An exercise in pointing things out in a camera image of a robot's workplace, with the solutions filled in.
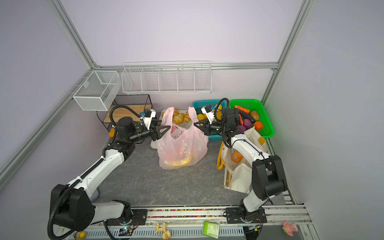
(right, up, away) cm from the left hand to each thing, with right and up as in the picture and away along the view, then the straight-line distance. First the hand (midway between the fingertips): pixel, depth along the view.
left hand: (167, 125), depth 74 cm
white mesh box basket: (-50, +23, +23) cm, 59 cm away
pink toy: (+58, -48, -6) cm, 75 cm away
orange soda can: (+38, -19, +13) cm, 44 cm away
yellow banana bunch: (+7, -21, +8) cm, 24 cm away
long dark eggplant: (+53, +8, +38) cm, 65 cm away
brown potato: (+58, +8, +38) cm, 70 cm away
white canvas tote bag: (+34, -21, -5) cm, 40 cm away
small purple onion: (+51, +2, +32) cm, 60 cm away
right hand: (+14, 0, +6) cm, 15 cm away
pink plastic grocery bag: (+6, -11, +8) cm, 15 cm away
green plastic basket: (+59, +16, +42) cm, 74 cm away
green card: (+21, -49, -5) cm, 53 cm away
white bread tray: (+5, 0, +36) cm, 36 cm away
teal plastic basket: (+15, +16, +38) cm, 44 cm away
